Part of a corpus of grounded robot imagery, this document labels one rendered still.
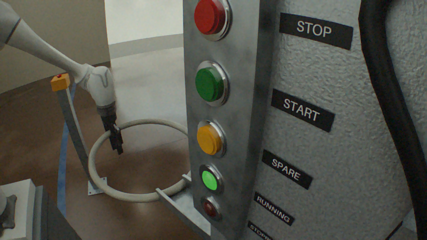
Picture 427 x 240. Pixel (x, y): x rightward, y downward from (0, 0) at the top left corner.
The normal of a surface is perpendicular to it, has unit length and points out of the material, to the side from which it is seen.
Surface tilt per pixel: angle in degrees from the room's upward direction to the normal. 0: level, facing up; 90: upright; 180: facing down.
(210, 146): 90
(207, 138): 90
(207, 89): 90
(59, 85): 90
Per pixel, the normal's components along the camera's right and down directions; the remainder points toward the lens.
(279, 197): -0.76, 0.33
